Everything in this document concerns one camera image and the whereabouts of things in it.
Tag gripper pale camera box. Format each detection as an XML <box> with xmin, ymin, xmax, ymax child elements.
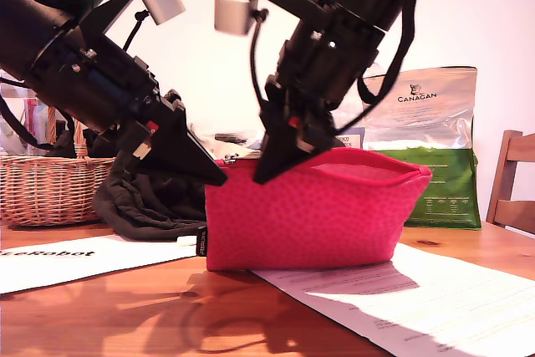
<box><xmin>79</xmin><ymin>0</ymin><xmax>187</xmax><ymax>40</ymax></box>
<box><xmin>212</xmin><ymin>0</ymin><xmax>338</xmax><ymax>37</ymax></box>

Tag white LeRobot paper sheet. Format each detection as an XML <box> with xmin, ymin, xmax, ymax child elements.
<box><xmin>0</xmin><ymin>234</ymin><xmax>200</xmax><ymax>295</ymax></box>

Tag red zip pouch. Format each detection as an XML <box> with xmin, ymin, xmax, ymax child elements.
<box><xmin>196</xmin><ymin>146</ymin><xmax>433</xmax><ymax>273</ymax></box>

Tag camera thin black cable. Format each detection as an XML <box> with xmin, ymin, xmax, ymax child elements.
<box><xmin>122</xmin><ymin>8</ymin><xmax>150</xmax><ymax>52</ymax></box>
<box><xmin>249</xmin><ymin>8</ymin><xmax>271</xmax><ymax>107</ymax></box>

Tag wicker basket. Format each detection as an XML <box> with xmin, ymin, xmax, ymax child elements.
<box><xmin>0</xmin><ymin>105</ymin><xmax>117</xmax><ymax>227</ymax></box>

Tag wooden chair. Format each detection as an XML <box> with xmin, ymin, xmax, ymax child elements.
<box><xmin>484</xmin><ymin>130</ymin><xmax>535</xmax><ymax>237</ymax></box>

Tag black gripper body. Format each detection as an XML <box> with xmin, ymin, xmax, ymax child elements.
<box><xmin>33</xmin><ymin>26</ymin><xmax>185</xmax><ymax>161</ymax></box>
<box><xmin>261</xmin><ymin>0</ymin><xmax>386</xmax><ymax>151</ymax></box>

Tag clear plastic packets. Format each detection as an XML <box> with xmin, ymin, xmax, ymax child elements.
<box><xmin>0</xmin><ymin>76</ymin><xmax>58</xmax><ymax>153</ymax></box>

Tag silver green Canagan bag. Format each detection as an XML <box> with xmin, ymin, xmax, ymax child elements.
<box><xmin>362</xmin><ymin>66</ymin><xmax>482</xmax><ymax>231</ymax></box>

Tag large clear water bottle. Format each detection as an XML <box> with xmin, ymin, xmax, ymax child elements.
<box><xmin>334</xmin><ymin>59</ymin><xmax>384</xmax><ymax>151</ymax></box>

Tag white printed letter sheet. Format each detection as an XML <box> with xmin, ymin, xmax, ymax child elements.
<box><xmin>250</xmin><ymin>242</ymin><xmax>535</xmax><ymax>357</ymax></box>

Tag black grey hooded jacket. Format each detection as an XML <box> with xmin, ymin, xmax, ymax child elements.
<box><xmin>83</xmin><ymin>122</ymin><xmax>364</xmax><ymax>242</ymax></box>

